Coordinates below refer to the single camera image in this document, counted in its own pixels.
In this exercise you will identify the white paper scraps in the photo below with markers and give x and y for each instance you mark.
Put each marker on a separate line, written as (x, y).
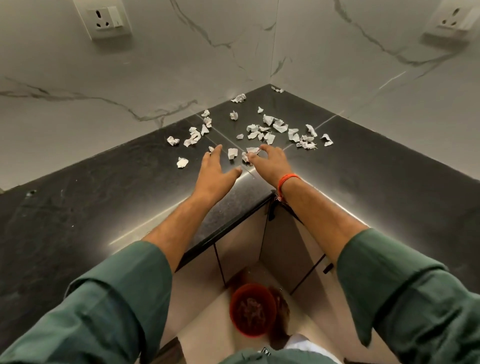
(279, 127)

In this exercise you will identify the person's right forearm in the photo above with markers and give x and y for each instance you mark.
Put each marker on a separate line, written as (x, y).
(322, 221)

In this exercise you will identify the orange thread wristband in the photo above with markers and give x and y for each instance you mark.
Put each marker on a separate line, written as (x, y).
(287, 178)

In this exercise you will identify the white wall socket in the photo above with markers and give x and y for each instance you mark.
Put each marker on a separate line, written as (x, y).
(103, 18)
(450, 18)

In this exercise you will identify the person's right hand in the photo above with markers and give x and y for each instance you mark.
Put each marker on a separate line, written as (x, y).
(273, 165)

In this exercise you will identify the red plastic bucket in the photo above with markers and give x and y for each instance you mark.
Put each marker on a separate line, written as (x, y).
(236, 292)

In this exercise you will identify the green shirt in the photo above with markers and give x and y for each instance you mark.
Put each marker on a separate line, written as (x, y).
(93, 307)

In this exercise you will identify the person's left forearm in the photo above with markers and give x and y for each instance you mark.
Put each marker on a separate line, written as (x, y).
(176, 232)

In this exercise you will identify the person's left hand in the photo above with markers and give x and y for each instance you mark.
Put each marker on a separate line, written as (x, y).
(213, 180)

